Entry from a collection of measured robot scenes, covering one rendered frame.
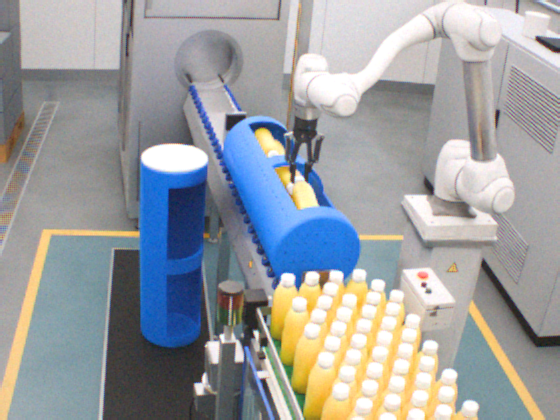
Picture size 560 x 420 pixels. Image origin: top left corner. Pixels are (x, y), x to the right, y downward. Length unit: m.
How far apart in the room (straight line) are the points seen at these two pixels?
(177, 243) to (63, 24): 4.34
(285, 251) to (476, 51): 0.90
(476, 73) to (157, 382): 1.85
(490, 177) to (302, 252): 0.74
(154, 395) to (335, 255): 1.17
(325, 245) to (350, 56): 5.45
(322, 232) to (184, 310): 1.45
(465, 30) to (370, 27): 5.26
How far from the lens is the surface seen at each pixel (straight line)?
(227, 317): 1.84
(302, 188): 2.44
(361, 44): 7.65
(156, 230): 3.10
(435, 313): 2.20
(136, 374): 3.27
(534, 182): 4.07
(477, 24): 2.38
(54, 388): 3.44
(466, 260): 2.88
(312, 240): 2.29
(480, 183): 2.60
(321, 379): 1.88
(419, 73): 7.93
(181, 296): 3.57
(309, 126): 2.40
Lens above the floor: 2.25
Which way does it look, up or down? 26 degrees down
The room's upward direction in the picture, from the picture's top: 6 degrees clockwise
